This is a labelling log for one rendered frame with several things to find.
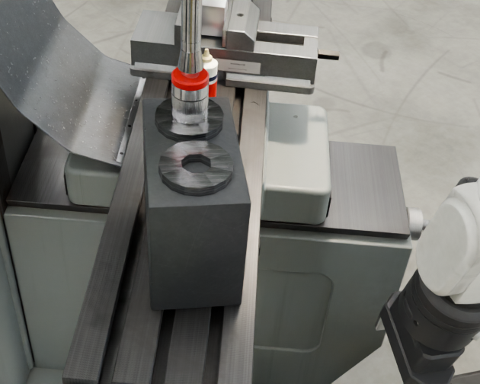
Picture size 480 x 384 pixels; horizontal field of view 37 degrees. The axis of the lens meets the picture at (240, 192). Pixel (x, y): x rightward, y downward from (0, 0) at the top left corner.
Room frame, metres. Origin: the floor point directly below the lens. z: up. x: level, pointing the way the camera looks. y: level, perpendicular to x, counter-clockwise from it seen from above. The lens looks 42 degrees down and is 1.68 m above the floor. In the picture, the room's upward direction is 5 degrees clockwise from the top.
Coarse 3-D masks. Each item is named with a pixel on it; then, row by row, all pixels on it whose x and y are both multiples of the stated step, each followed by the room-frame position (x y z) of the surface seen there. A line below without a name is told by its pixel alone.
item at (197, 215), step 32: (160, 128) 0.74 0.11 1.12; (192, 128) 0.74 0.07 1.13; (224, 128) 0.76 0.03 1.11; (160, 160) 0.67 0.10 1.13; (192, 160) 0.68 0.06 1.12; (224, 160) 0.68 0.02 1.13; (160, 192) 0.62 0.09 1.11; (192, 192) 0.62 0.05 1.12; (224, 192) 0.63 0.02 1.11; (160, 224) 0.60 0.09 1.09; (192, 224) 0.61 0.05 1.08; (224, 224) 0.61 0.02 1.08; (160, 256) 0.60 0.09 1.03; (192, 256) 0.61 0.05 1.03; (224, 256) 0.61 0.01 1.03; (160, 288) 0.60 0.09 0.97; (192, 288) 0.61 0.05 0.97; (224, 288) 0.61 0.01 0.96
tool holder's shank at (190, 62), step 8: (184, 0) 0.76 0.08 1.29; (192, 0) 0.75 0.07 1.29; (200, 0) 0.76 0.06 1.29; (184, 8) 0.76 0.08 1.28; (192, 8) 0.75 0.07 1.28; (200, 8) 0.76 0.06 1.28; (184, 16) 0.76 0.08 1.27; (192, 16) 0.75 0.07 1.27; (200, 16) 0.76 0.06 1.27; (184, 24) 0.75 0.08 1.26; (192, 24) 0.75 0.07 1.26; (200, 24) 0.76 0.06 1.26; (184, 32) 0.75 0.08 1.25; (192, 32) 0.75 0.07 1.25; (200, 32) 0.76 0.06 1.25; (184, 40) 0.75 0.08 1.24; (192, 40) 0.75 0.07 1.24; (200, 40) 0.76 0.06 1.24; (184, 48) 0.75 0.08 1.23; (192, 48) 0.75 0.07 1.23; (200, 48) 0.76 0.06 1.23; (184, 56) 0.75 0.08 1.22; (192, 56) 0.75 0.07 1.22; (200, 56) 0.76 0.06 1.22; (184, 64) 0.75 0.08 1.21; (192, 64) 0.75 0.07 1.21; (200, 64) 0.76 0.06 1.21; (184, 72) 0.76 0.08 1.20; (192, 72) 0.75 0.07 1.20
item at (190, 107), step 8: (176, 88) 0.75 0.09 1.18; (208, 88) 0.76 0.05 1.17; (176, 96) 0.75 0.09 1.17; (184, 96) 0.74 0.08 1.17; (192, 96) 0.74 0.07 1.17; (200, 96) 0.75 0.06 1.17; (208, 96) 0.77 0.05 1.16; (176, 104) 0.75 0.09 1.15; (184, 104) 0.74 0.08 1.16; (192, 104) 0.74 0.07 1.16; (200, 104) 0.75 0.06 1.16; (176, 112) 0.75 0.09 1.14; (184, 112) 0.74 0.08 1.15; (192, 112) 0.74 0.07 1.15; (200, 112) 0.75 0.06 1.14; (176, 120) 0.75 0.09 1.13; (184, 120) 0.74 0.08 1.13; (192, 120) 0.74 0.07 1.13; (200, 120) 0.75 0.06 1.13
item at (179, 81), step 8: (176, 72) 0.76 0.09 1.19; (200, 72) 0.77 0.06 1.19; (208, 72) 0.77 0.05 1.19; (176, 80) 0.75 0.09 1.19; (184, 80) 0.75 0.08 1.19; (192, 80) 0.75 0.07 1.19; (200, 80) 0.75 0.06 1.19; (208, 80) 0.76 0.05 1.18; (184, 88) 0.74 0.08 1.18; (192, 88) 0.74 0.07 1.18; (200, 88) 0.75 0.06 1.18
